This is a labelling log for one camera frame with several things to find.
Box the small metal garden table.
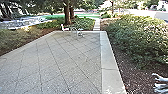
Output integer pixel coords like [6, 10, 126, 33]
[69, 25, 85, 39]

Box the large garden tree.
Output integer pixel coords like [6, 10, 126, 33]
[0, 0, 101, 25]

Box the small white garden bench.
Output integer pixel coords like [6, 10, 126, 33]
[60, 23, 70, 33]

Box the white garden statue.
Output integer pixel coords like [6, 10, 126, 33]
[151, 72, 168, 94]

